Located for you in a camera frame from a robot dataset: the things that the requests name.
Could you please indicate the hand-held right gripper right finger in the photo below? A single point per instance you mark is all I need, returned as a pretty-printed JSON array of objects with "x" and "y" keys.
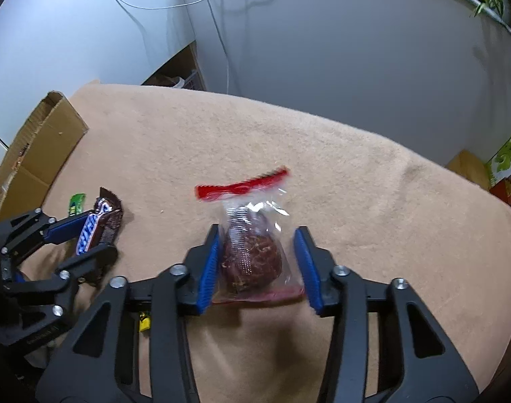
[{"x": 305, "y": 264}]

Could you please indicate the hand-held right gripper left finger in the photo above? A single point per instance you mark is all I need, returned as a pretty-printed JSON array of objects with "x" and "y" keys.
[{"x": 209, "y": 268}]

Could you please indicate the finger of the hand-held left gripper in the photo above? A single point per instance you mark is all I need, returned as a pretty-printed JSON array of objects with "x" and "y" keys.
[
  {"x": 66, "y": 226},
  {"x": 91, "y": 256}
]

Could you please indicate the brown chocolate bar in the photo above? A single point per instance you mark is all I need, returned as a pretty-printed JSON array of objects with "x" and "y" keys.
[{"x": 102, "y": 218}]

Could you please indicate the clear bag with brown pastry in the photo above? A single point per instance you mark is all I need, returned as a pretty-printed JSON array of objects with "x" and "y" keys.
[{"x": 251, "y": 260}]

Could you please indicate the small green snack packet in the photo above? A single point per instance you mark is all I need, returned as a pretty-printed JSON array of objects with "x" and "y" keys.
[{"x": 76, "y": 205}]

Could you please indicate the small yellow wrapper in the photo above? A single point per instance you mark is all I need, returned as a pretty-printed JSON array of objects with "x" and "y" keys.
[{"x": 144, "y": 323}]

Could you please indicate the cardboard box with clutter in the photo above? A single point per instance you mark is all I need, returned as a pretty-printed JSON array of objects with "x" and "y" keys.
[{"x": 175, "y": 75}]

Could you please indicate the plain brown carton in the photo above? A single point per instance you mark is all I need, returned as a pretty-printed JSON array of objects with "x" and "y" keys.
[{"x": 469, "y": 170}]

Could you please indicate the green printed carton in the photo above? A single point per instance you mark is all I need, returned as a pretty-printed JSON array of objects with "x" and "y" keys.
[{"x": 507, "y": 155}]

